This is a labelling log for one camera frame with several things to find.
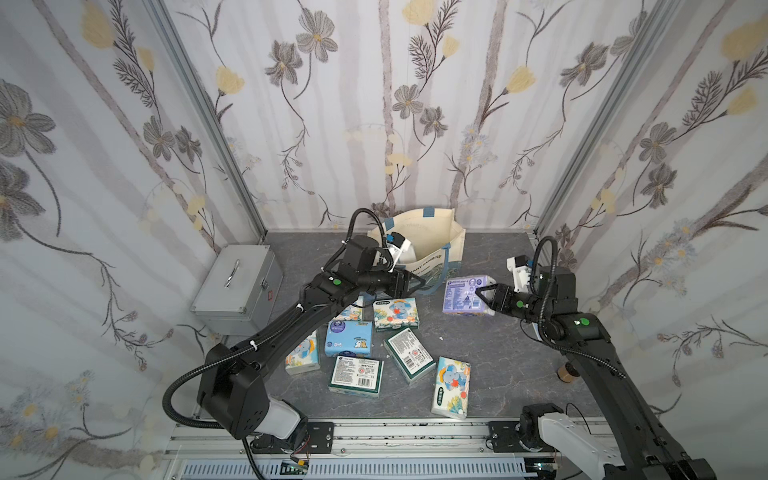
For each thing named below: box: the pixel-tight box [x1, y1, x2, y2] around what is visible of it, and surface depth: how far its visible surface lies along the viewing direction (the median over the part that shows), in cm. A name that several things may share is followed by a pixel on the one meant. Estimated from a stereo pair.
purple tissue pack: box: [442, 275, 496, 316], surface depth 77 cm
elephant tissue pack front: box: [430, 356, 472, 420], surface depth 79 cm
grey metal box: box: [190, 245, 283, 336], surface depth 88 cm
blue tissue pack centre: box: [325, 320, 373, 358], surface depth 88 cm
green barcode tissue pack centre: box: [383, 327, 437, 383], surface depth 84 cm
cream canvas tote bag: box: [367, 208, 466, 295], surface depth 100 cm
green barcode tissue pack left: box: [328, 355, 385, 398], surface depth 80 cm
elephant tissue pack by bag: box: [372, 297, 420, 332], surface depth 92 cm
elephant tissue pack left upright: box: [285, 330, 320, 376], surface depth 84 cm
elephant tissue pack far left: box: [329, 304, 363, 322], surface depth 92 cm
